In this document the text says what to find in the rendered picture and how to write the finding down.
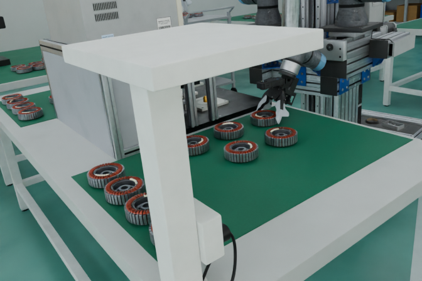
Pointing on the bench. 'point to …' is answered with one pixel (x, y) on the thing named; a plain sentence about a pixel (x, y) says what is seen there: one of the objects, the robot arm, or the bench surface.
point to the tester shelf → (48, 45)
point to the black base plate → (229, 112)
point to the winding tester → (112, 9)
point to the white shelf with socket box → (177, 155)
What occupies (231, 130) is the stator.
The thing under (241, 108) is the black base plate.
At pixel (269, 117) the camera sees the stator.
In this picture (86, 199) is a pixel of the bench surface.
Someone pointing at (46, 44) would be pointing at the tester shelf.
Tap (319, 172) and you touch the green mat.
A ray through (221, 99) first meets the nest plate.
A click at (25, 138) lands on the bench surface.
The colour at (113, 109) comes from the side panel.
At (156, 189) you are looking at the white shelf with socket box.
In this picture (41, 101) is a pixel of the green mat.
